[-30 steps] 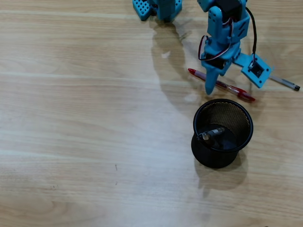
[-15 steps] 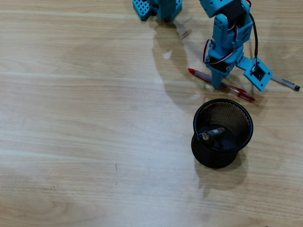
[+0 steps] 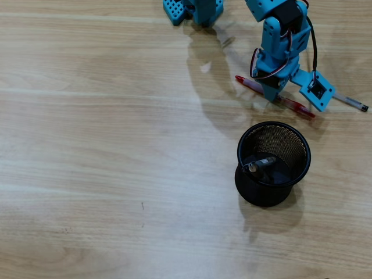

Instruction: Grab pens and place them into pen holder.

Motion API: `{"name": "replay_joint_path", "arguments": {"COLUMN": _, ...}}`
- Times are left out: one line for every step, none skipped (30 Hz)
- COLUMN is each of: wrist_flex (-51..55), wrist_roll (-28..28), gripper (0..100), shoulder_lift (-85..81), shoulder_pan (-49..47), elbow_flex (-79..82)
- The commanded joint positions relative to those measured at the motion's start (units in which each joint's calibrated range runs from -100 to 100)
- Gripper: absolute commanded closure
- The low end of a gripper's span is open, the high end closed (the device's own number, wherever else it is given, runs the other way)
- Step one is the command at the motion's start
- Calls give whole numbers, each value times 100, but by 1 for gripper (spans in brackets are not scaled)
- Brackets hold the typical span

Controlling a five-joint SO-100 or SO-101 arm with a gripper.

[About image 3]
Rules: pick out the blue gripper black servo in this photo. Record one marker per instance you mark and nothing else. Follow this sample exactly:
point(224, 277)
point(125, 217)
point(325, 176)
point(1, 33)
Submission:
point(271, 89)

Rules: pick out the red retractable pen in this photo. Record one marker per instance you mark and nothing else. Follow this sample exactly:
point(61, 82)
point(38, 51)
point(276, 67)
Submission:
point(302, 110)

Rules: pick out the clear pen with grey grip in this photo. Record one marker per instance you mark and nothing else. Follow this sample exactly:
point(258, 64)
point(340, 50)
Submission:
point(266, 161)

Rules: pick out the clear gel pen black cap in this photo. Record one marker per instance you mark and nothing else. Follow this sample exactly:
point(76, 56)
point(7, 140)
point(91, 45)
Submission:
point(351, 102)

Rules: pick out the black retractable pen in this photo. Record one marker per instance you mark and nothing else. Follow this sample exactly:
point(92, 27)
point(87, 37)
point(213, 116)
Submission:
point(263, 174)

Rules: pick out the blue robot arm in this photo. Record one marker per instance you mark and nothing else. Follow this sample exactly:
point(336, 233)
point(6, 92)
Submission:
point(270, 35)

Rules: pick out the black mesh pen holder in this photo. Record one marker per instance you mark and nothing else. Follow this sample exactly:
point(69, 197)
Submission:
point(261, 194)

